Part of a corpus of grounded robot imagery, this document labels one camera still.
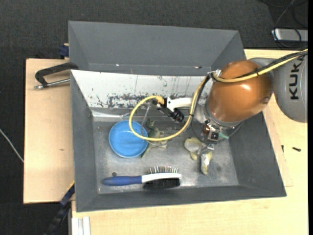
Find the pale yellow soft toy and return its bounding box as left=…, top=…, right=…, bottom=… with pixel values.
left=183, top=137, right=213, bottom=175

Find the blue and white hairbrush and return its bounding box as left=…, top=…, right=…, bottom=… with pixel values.
left=102, top=165, right=183, bottom=190

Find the green toy animal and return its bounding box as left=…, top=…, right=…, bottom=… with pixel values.
left=141, top=118, right=168, bottom=158

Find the black cylinder on white bracket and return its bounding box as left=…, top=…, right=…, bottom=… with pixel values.
left=156, top=96, right=194, bottom=123

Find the blue bowl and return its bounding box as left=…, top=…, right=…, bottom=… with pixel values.
left=108, top=120, right=149, bottom=159

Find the grey metal bin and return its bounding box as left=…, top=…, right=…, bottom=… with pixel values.
left=67, top=20, right=287, bottom=212

